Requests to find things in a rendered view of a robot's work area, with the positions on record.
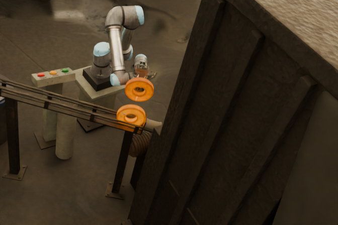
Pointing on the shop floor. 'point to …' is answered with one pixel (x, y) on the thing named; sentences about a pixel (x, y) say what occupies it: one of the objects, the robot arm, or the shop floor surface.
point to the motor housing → (138, 150)
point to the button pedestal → (44, 138)
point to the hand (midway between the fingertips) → (140, 87)
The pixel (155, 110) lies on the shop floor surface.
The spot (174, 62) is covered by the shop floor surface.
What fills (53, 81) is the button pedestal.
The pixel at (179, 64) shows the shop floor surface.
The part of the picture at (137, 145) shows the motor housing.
